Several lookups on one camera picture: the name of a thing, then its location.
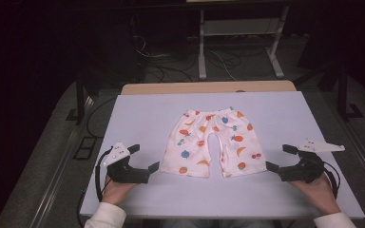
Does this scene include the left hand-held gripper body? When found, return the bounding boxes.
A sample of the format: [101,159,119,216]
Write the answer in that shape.
[102,142,150,185]

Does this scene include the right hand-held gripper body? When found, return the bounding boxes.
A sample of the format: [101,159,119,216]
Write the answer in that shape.
[278,138,346,184]

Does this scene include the white fruit print shorts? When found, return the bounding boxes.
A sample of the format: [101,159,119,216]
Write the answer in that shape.
[159,106,267,180]

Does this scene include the person's left hand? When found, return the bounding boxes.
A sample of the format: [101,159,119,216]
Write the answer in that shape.
[102,175,140,206]

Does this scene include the person's right hand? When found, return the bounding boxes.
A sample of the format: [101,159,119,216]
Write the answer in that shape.
[287,173,342,217]

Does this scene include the white board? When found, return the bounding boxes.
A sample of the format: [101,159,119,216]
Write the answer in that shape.
[79,90,365,220]

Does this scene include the black metal stand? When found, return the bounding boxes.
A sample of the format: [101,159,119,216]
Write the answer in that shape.
[335,61,365,123]
[65,75,92,125]

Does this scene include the wooden table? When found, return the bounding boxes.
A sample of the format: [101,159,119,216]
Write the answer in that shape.
[120,80,298,96]

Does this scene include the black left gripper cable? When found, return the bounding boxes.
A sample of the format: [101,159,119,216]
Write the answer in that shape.
[94,147,114,203]

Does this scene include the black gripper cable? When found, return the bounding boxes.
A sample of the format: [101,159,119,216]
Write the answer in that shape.
[322,161,342,200]
[94,147,114,203]

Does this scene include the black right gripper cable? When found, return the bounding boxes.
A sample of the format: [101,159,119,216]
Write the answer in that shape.
[322,161,342,200]

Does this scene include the black rectangular floor frame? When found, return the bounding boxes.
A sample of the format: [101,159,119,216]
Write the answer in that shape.
[72,136,98,162]

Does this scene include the black cable loop on floor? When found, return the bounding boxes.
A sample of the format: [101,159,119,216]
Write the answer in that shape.
[86,95,118,140]

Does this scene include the tangle of black floor cables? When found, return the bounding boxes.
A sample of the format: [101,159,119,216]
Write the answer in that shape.
[130,13,246,84]

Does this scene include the white floor cable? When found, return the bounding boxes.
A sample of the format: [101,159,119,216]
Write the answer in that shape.
[206,48,238,82]

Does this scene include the white metal desk frame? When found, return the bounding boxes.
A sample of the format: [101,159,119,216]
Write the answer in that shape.
[197,5,291,81]

